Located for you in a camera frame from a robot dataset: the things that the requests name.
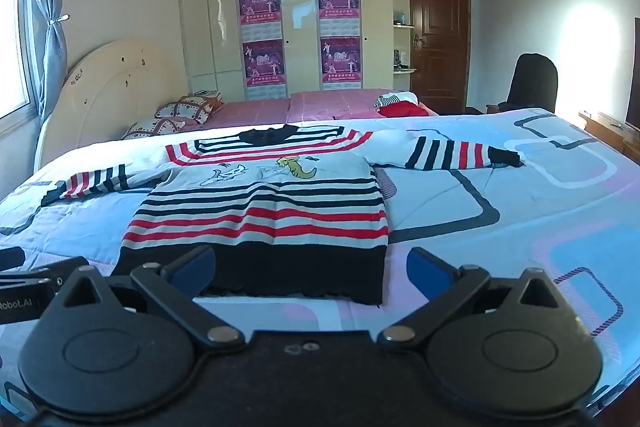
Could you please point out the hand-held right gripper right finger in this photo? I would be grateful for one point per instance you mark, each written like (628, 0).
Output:
(426, 268)

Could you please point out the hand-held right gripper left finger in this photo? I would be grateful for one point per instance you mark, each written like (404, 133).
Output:
(196, 264)

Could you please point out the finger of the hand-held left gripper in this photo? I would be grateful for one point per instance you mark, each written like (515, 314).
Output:
(55, 271)
(10, 257)

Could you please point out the striped knit sweater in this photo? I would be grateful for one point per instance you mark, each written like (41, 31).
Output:
(260, 217)

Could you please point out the light blue patterned blanket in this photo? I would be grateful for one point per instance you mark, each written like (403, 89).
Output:
(525, 187)

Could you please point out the red white patterned pillow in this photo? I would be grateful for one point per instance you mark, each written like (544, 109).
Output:
(155, 127)
(185, 108)

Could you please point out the red cloth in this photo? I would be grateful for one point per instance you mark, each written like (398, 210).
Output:
(402, 109)

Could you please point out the orange striped cushion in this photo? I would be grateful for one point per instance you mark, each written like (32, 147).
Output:
(210, 96)

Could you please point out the white striped cloth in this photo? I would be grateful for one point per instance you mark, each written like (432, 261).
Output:
(392, 98)

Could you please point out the cream round bed headboard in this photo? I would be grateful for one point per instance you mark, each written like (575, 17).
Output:
(100, 87)

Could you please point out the pink bed sheet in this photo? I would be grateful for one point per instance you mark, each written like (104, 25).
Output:
(310, 107)

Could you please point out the blue curtain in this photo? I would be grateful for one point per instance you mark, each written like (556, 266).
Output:
(52, 57)

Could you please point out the small dark shelf item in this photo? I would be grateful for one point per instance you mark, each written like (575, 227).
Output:
(398, 58)

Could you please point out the black chair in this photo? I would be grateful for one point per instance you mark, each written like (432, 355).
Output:
(532, 82)

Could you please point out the window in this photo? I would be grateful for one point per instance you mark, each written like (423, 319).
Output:
(12, 32)

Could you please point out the wooden side table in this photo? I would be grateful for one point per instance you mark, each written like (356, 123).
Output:
(607, 127)

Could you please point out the brown wooden door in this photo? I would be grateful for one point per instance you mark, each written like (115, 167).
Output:
(440, 32)

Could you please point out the rounded corner shelves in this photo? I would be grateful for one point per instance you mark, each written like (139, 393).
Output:
(402, 27)

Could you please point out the bluish jar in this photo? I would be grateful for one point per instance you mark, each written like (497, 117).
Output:
(399, 17)

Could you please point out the black screen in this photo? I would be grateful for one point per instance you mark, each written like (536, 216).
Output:
(634, 77)

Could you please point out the purple wall poster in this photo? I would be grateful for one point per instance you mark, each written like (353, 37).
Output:
(263, 67)
(341, 64)
(258, 2)
(338, 2)

